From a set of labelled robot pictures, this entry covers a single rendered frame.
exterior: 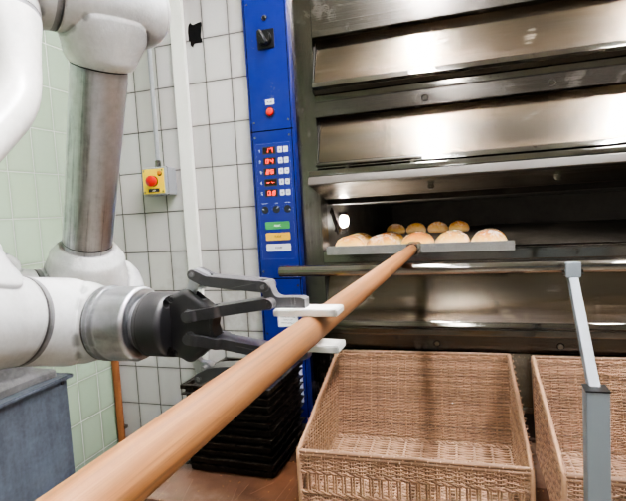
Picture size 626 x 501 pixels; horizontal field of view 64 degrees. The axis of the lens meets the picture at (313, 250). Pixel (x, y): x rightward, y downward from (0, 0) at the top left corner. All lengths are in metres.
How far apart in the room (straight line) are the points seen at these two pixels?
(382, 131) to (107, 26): 0.97
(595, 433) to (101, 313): 0.90
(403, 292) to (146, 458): 1.45
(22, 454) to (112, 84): 0.72
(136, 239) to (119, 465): 1.80
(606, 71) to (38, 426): 1.67
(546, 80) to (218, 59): 1.07
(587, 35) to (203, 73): 1.22
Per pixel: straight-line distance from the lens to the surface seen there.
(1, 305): 0.57
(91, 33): 0.97
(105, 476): 0.26
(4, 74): 0.83
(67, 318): 0.63
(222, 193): 1.84
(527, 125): 1.65
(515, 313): 1.65
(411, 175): 1.49
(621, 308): 1.70
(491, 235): 1.52
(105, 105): 1.02
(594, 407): 1.12
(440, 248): 1.50
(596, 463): 1.16
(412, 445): 1.66
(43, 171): 1.95
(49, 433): 1.22
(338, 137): 1.70
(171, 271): 1.96
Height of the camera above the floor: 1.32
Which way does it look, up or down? 4 degrees down
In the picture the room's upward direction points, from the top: 3 degrees counter-clockwise
